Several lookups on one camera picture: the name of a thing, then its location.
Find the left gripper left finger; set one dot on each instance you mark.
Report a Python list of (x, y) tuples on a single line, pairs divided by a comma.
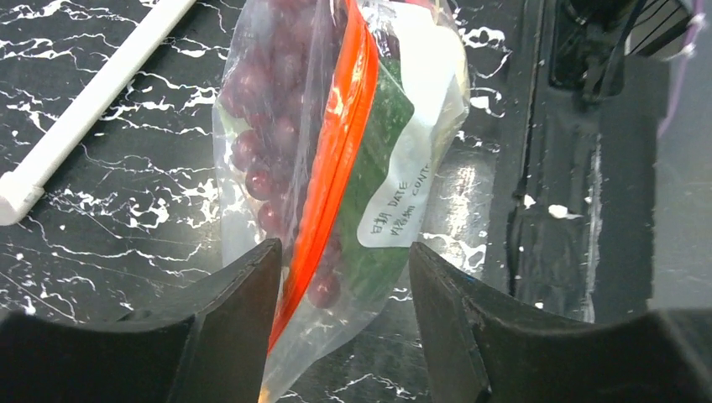
[(206, 342)]

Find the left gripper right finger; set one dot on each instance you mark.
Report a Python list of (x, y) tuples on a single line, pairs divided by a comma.
[(481, 345)]

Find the fake green cucumber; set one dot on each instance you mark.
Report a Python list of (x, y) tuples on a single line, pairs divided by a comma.
[(370, 273)]

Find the white PVC pipe frame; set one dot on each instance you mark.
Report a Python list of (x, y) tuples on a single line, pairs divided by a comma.
[(22, 187)]

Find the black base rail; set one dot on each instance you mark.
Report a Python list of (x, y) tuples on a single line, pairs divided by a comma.
[(571, 221)]

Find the clear zip top bag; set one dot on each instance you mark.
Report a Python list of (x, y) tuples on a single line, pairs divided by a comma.
[(315, 313)]

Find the fake purple grapes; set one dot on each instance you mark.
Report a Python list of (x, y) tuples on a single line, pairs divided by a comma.
[(268, 117)]

